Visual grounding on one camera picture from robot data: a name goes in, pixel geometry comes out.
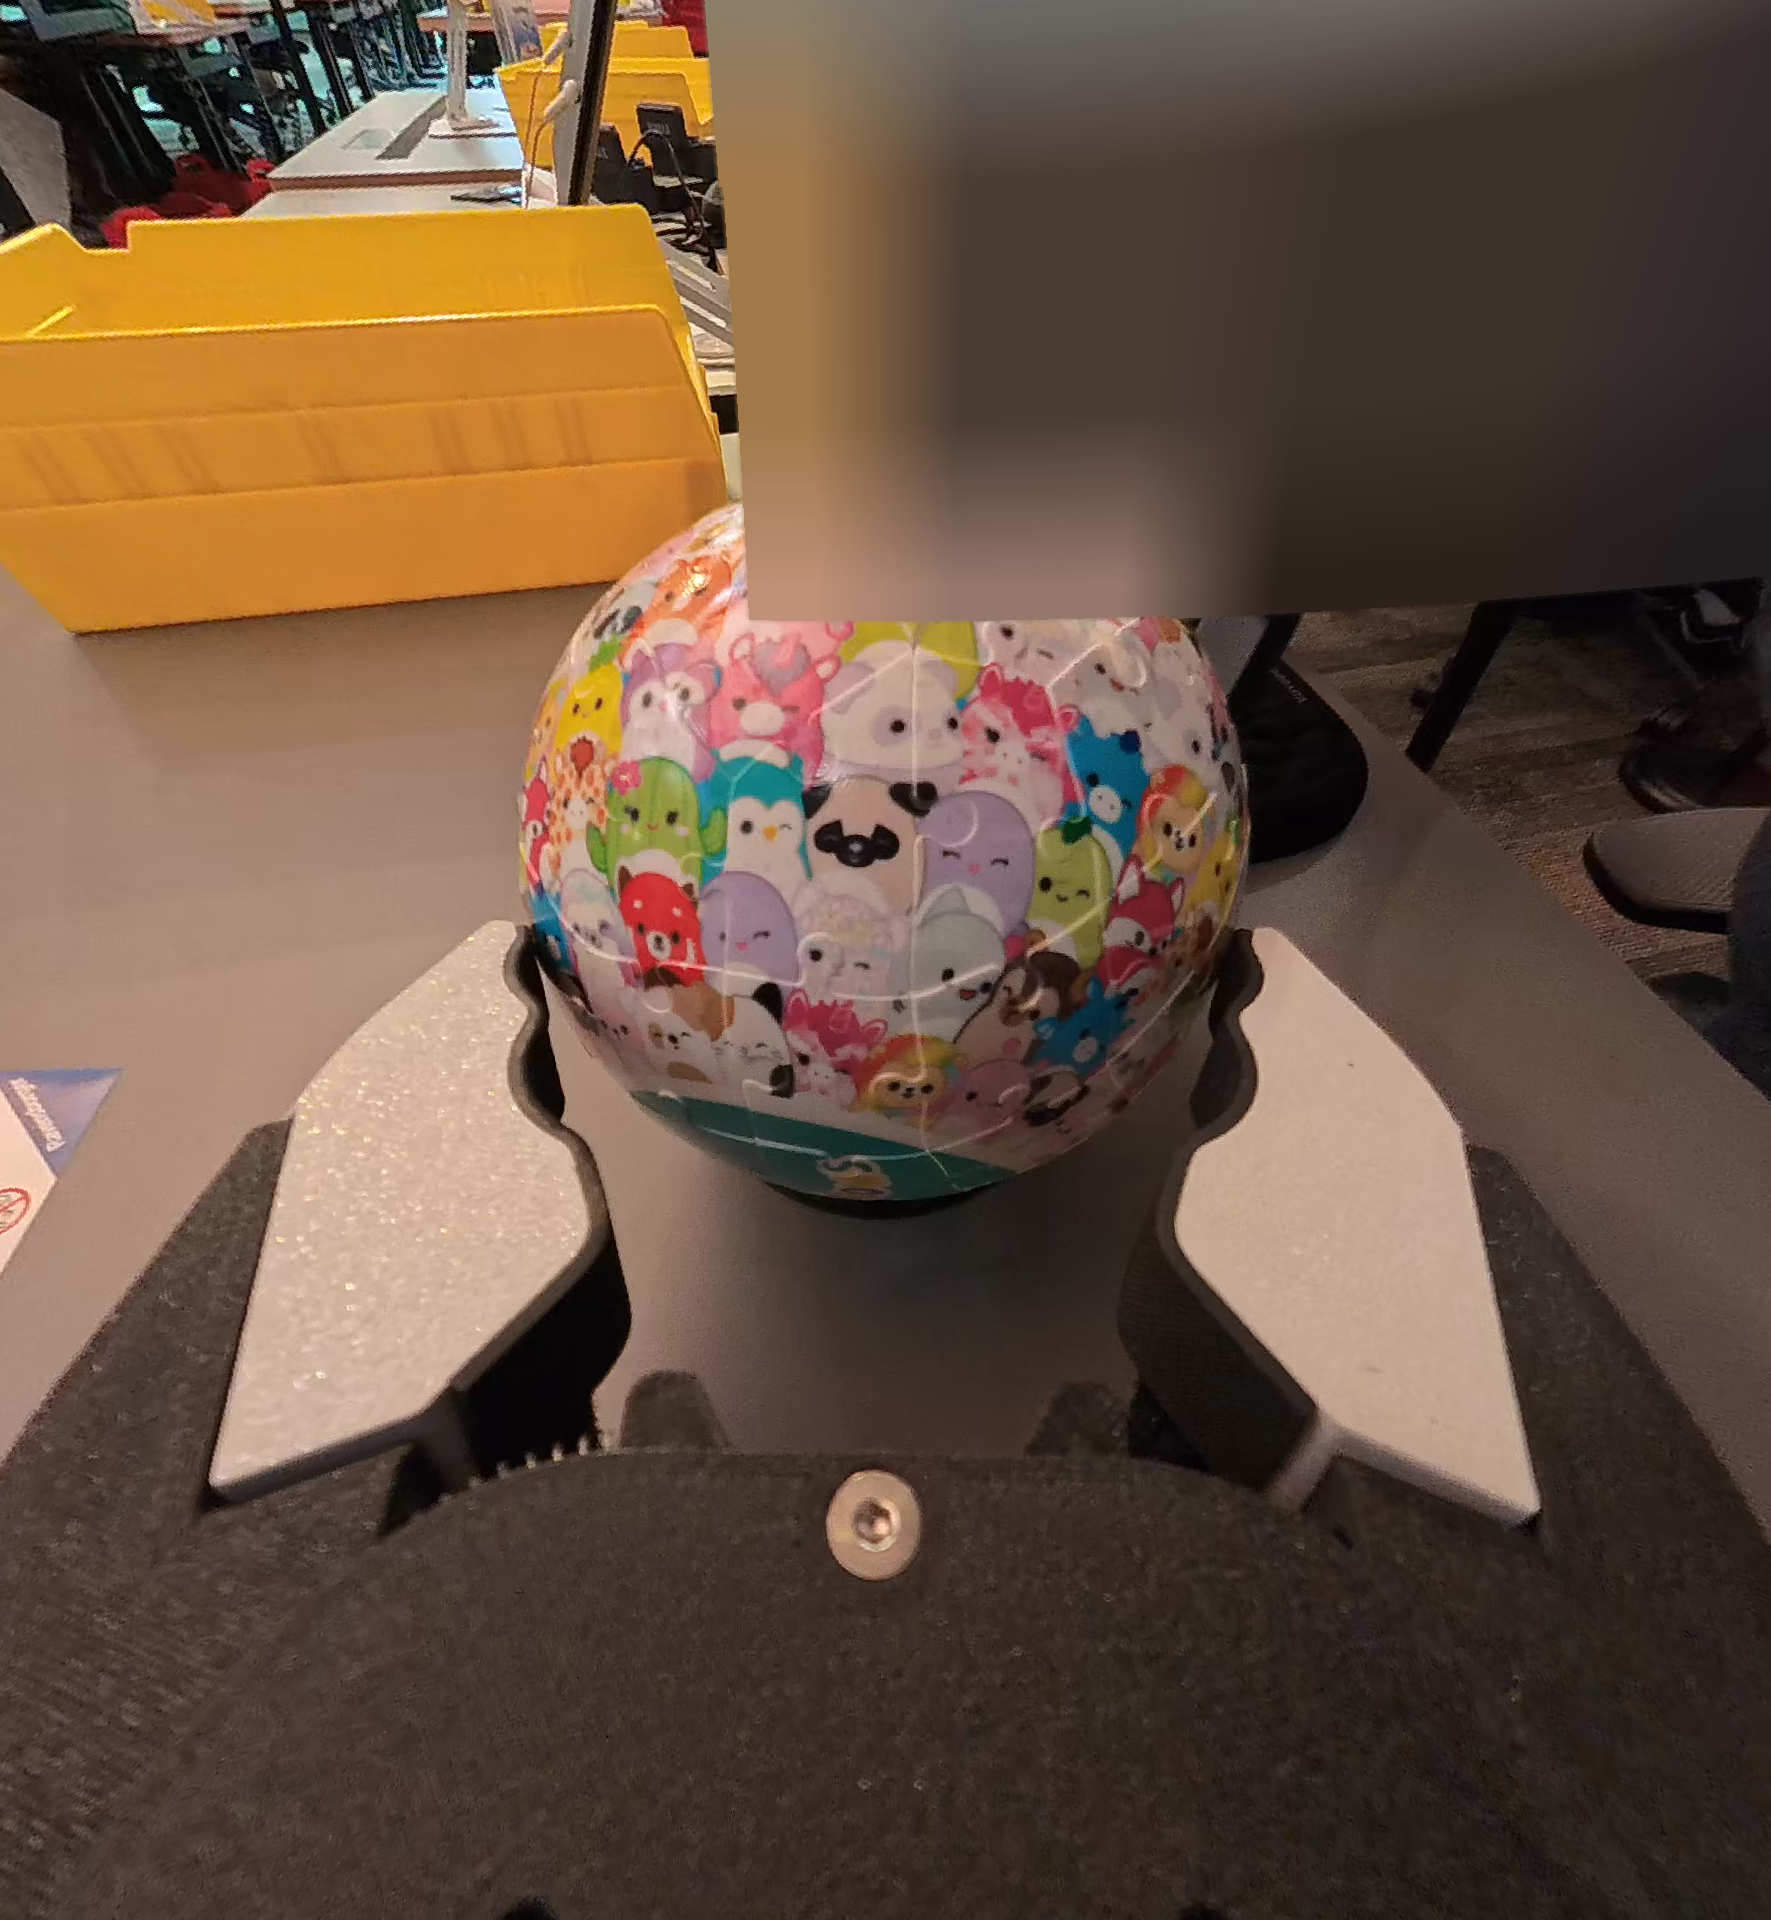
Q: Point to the black quilted wrist rest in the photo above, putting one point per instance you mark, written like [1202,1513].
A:
[1304,749]

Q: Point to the black chair armrest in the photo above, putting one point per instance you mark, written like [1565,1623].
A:
[1673,869]

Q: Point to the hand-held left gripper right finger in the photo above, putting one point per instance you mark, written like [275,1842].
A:
[1352,1244]

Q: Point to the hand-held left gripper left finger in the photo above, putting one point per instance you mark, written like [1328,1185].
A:
[404,1231]

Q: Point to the black round ball stand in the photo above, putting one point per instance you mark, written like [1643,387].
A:
[900,1200]

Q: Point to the black flat monitor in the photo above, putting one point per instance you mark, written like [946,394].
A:
[586,89]

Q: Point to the yellow plastic bin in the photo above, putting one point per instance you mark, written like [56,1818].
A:
[301,434]
[646,82]

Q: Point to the colourful cartoon puzzle ball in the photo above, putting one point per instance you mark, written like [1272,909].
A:
[887,900]

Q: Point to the black furniture leg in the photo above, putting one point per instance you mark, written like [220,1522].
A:
[1456,681]

